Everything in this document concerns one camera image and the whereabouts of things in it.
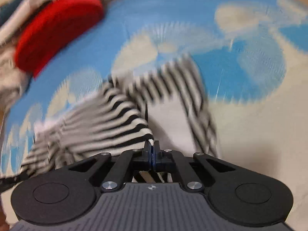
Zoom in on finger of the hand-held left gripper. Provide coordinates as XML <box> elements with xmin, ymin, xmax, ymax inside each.
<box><xmin>0</xmin><ymin>173</ymin><xmax>28</xmax><ymax>188</ymax></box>

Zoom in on cream folded quilt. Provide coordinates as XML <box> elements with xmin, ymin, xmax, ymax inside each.
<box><xmin>0</xmin><ymin>49</ymin><xmax>30</xmax><ymax>109</ymax></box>

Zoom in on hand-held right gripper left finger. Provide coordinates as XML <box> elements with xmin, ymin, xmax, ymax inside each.
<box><xmin>69</xmin><ymin>141</ymin><xmax>152</xmax><ymax>190</ymax></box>

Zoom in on striped shirt with white vest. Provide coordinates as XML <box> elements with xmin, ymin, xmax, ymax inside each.
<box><xmin>20</xmin><ymin>55</ymin><xmax>220</xmax><ymax>183</ymax></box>

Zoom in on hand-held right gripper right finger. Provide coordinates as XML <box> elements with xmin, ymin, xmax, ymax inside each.
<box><xmin>152</xmin><ymin>141</ymin><xmax>235</xmax><ymax>190</ymax></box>

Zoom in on red folded blanket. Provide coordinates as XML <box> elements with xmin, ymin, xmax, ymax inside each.
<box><xmin>14</xmin><ymin>0</ymin><xmax>105</xmax><ymax>77</ymax></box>

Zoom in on blue patterned bed sheet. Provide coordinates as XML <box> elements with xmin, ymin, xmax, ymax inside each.
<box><xmin>0</xmin><ymin>0</ymin><xmax>308</xmax><ymax>222</ymax></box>

